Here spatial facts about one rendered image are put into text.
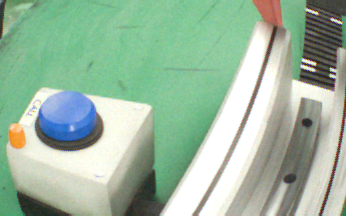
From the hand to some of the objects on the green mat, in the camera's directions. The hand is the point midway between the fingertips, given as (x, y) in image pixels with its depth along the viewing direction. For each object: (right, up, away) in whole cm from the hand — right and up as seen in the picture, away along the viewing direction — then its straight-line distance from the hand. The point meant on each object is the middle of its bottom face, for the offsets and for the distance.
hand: (319, 58), depth 57 cm
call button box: (-16, -10, -8) cm, 21 cm away
